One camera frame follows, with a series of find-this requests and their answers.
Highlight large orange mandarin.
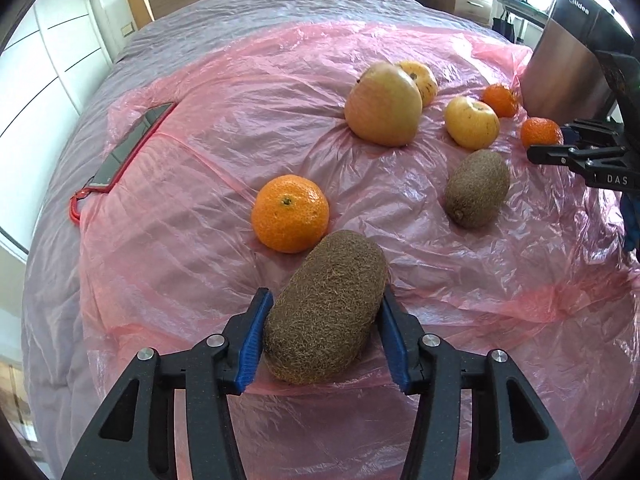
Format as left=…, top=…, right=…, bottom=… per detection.
left=251, top=174, right=331, bottom=254

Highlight glass desk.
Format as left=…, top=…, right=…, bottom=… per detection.
left=491, top=0, right=552, bottom=43

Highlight yellow striped pepino melon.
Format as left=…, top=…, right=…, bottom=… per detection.
left=397, top=61, right=439, bottom=109

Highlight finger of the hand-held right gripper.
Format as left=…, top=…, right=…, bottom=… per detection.
left=527, top=144, right=628, bottom=167
left=560, top=119, right=627, bottom=145

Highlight large yellow-red apple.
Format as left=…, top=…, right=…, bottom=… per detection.
left=344, top=61, right=423, bottom=148

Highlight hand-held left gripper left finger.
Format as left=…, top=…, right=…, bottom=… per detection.
left=61, top=287, right=274, bottom=480

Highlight small orange mandarin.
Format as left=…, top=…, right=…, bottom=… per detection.
left=481, top=83, right=521, bottom=119
left=520, top=117, right=564, bottom=150

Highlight smartphone with red case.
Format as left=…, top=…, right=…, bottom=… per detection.
left=69, top=102, right=177, bottom=224

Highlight white wardrobe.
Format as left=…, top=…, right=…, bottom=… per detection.
left=0, top=0, right=117, bottom=261

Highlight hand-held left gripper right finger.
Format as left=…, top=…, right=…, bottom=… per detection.
left=381, top=285, right=583, bottom=480

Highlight small yellow apple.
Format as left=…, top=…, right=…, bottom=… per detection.
left=444, top=96, right=500, bottom=151

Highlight large brown kiwi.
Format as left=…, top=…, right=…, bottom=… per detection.
left=262, top=230, right=388, bottom=386

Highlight pink plastic sheet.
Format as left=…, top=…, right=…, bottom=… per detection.
left=80, top=22, right=640, bottom=480

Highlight small brown kiwi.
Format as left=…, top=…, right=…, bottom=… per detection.
left=445, top=149, right=511, bottom=229

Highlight person's blue clothing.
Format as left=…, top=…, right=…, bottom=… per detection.
left=621, top=194, right=640, bottom=252

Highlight black and copper kettle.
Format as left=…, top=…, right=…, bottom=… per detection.
left=520, top=0, right=633, bottom=121

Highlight cardboard boxes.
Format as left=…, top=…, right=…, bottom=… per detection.
left=0, top=355, right=47, bottom=456

